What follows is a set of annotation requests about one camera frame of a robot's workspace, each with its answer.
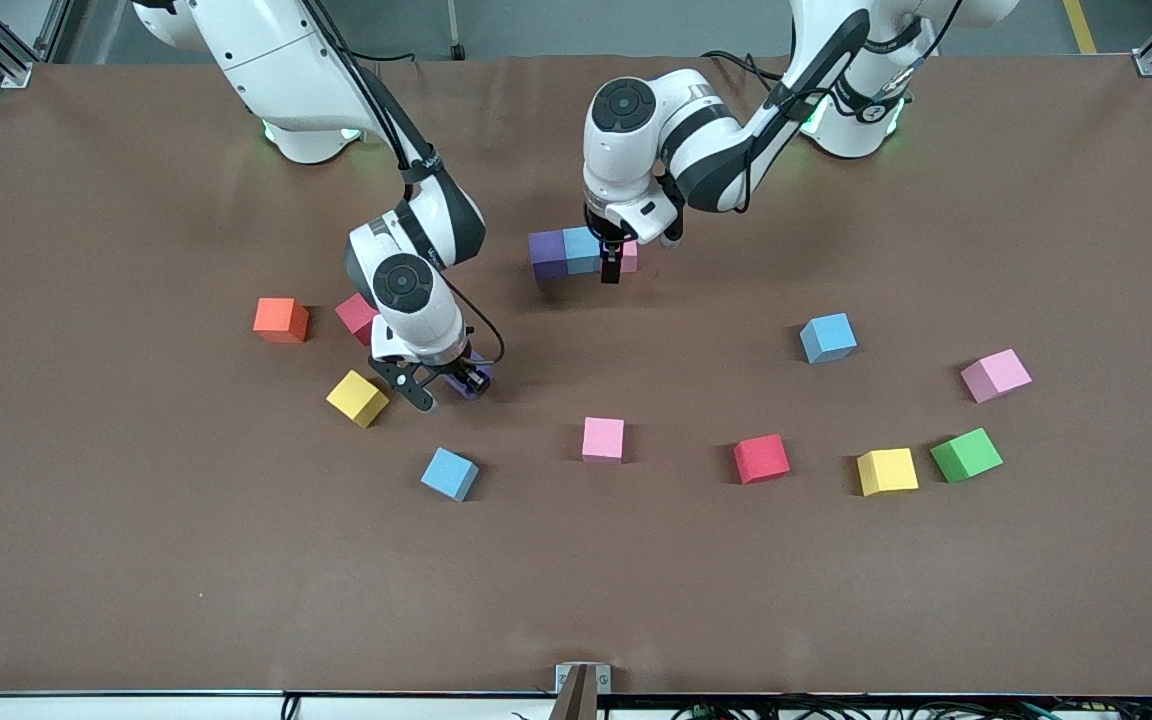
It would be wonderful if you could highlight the black base power cable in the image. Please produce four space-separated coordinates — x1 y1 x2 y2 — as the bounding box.
701 50 787 86

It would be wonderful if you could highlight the blue foam cube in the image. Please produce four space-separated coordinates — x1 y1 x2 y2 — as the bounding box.
563 227 604 276
421 447 480 503
800 313 859 365

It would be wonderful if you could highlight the crimson foam cube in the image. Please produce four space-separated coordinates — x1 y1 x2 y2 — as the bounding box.
335 292 380 347

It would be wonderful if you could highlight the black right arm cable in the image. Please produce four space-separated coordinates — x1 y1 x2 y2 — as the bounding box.
301 0 506 367

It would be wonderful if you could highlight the green foam cube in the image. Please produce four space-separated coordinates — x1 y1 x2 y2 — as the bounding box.
930 428 1004 485

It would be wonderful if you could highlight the purple foam cube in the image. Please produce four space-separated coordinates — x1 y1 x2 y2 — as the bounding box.
441 350 495 401
528 230 567 281

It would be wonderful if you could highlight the brown table mat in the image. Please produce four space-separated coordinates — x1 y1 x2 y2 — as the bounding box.
0 52 1152 696

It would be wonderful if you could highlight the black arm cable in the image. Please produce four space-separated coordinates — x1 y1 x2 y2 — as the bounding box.
671 0 967 216
301 0 506 367

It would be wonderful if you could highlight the red foam cube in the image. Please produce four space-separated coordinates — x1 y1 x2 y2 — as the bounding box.
733 434 792 486

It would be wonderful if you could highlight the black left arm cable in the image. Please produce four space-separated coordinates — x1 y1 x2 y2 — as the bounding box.
671 0 967 216

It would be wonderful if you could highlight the metal table edge bracket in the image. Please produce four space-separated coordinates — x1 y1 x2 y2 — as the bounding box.
554 662 612 720

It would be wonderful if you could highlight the yellow foam cube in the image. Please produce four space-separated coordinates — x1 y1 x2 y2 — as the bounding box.
856 448 920 498
326 370 390 429

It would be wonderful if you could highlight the orange foam cube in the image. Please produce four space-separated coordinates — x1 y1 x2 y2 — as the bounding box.
253 298 311 345

